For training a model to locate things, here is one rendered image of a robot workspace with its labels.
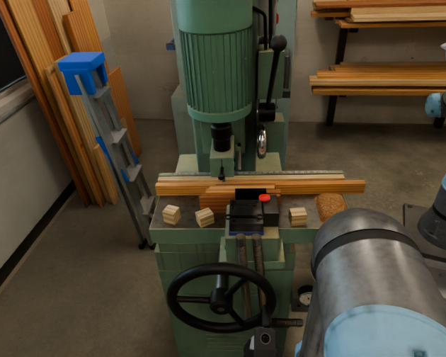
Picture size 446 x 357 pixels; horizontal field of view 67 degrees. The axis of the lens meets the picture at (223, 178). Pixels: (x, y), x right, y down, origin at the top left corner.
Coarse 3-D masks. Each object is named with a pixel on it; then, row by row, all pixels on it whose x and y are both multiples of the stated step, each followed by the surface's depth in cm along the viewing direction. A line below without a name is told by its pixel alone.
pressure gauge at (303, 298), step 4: (300, 288) 106; (304, 288) 105; (308, 288) 105; (312, 288) 105; (300, 292) 105; (304, 292) 104; (308, 292) 104; (300, 296) 105; (304, 296) 105; (308, 296) 105; (300, 300) 106; (304, 300) 106; (308, 300) 106; (304, 304) 107; (308, 304) 107
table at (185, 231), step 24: (192, 216) 103; (216, 216) 102; (288, 216) 101; (312, 216) 100; (168, 240) 102; (192, 240) 101; (216, 240) 101; (288, 240) 100; (312, 240) 99; (264, 264) 92
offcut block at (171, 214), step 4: (168, 208) 100; (172, 208) 100; (176, 208) 100; (164, 212) 99; (168, 212) 98; (172, 212) 98; (176, 212) 99; (180, 212) 101; (164, 216) 100; (168, 216) 99; (172, 216) 98; (176, 216) 100; (180, 216) 102; (164, 220) 101; (168, 220) 100; (172, 220) 99; (176, 220) 100; (172, 224) 100
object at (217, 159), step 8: (232, 136) 107; (232, 144) 103; (216, 152) 100; (224, 152) 99; (232, 152) 99; (216, 160) 98; (224, 160) 98; (232, 160) 97; (216, 168) 99; (224, 168) 99; (232, 168) 99; (216, 176) 101; (224, 176) 101; (232, 176) 101
